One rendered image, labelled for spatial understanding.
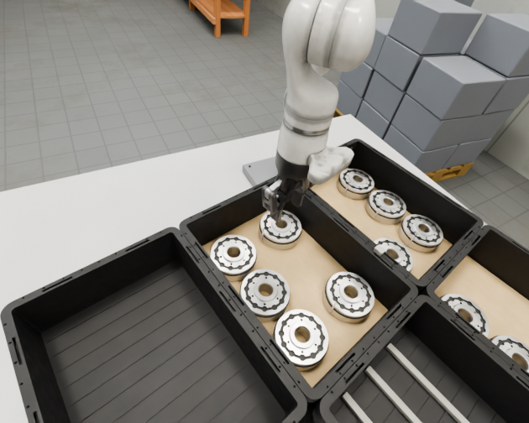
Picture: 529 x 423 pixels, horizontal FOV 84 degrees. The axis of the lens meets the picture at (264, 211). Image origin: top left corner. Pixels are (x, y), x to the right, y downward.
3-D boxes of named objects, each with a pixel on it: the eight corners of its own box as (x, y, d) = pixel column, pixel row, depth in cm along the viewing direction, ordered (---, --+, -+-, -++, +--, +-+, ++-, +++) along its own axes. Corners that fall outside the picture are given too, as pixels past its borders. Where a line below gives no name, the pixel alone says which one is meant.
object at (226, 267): (201, 249, 65) (201, 248, 65) (238, 229, 70) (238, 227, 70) (227, 283, 61) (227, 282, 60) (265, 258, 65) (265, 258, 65)
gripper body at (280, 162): (301, 125, 50) (291, 167, 58) (265, 144, 46) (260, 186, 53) (335, 148, 47) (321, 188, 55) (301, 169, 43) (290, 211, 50)
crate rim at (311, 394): (176, 230, 62) (175, 223, 60) (282, 178, 76) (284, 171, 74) (309, 409, 43) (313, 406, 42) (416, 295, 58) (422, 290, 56)
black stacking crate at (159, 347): (34, 335, 54) (0, 310, 46) (180, 256, 69) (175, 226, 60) (121, 600, 36) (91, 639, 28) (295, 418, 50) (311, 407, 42)
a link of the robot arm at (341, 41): (374, 36, 29) (405, -45, 34) (290, 16, 30) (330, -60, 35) (356, 90, 36) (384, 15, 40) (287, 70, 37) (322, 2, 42)
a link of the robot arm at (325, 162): (317, 188, 42) (329, 154, 37) (264, 148, 47) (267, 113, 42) (353, 162, 47) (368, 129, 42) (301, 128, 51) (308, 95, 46)
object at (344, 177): (332, 179, 86) (333, 177, 86) (351, 165, 91) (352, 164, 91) (361, 198, 82) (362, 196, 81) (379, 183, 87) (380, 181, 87)
